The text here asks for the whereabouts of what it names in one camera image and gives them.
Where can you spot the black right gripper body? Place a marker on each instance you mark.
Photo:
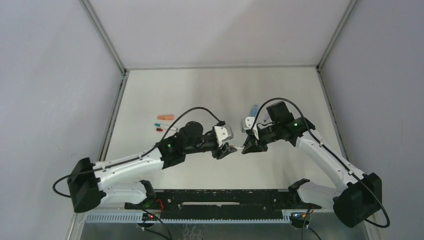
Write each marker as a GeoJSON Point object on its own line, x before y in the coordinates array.
{"type": "Point", "coordinates": [250, 143]}

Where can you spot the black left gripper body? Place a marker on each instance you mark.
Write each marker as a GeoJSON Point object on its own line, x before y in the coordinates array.
{"type": "Point", "coordinates": [219, 149]}

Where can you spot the blue translucent highlighter pen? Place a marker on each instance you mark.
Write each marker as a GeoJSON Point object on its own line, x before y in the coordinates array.
{"type": "Point", "coordinates": [254, 110]}

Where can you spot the white marker green end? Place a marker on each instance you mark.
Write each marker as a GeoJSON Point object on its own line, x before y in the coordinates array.
{"type": "Point", "coordinates": [165, 126]}

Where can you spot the orange translucent highlighter pen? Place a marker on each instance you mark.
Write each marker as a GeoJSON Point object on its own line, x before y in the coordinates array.
{"type": "Point", "coordinates": [166, 117]}

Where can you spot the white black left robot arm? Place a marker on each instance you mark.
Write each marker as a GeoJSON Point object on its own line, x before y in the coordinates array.
{"type": "Point", "coordinates": [92, 184]}

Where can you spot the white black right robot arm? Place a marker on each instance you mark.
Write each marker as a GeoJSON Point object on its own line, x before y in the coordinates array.
{"type": "Point", "coordinates": [356, 196]}

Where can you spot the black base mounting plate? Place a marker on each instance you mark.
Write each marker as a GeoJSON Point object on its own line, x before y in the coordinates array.
{"type": "Point", "coordinates": [223, 204]}

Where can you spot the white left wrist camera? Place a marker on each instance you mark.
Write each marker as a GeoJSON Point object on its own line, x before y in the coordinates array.
{"type": "Point", "coordinates": [223, 134]}

